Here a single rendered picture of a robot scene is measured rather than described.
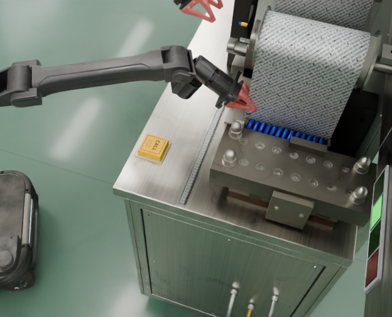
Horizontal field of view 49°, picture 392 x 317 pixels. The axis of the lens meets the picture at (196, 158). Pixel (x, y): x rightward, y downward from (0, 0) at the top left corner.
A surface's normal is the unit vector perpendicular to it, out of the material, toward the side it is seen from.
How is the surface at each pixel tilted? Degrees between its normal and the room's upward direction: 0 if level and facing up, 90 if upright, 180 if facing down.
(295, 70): 90
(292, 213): 90
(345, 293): 0
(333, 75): 90
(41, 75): 12
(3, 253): 0
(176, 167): 0
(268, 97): 90
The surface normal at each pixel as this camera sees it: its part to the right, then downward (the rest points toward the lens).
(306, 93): -0.31, 0.75
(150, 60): -0.01, -0.43
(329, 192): 0.04, -0.60
